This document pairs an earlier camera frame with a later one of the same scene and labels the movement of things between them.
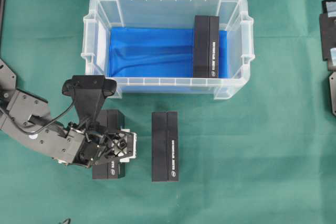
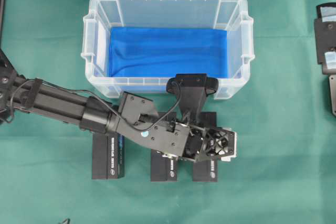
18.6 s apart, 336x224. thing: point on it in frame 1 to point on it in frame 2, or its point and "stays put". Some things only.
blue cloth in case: [158, 52] stays put
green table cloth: [266, 156] stays put
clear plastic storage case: [170, 42] stays put
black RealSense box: [206, 46] to [205, 169]
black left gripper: [83, 146] to [197, 144]
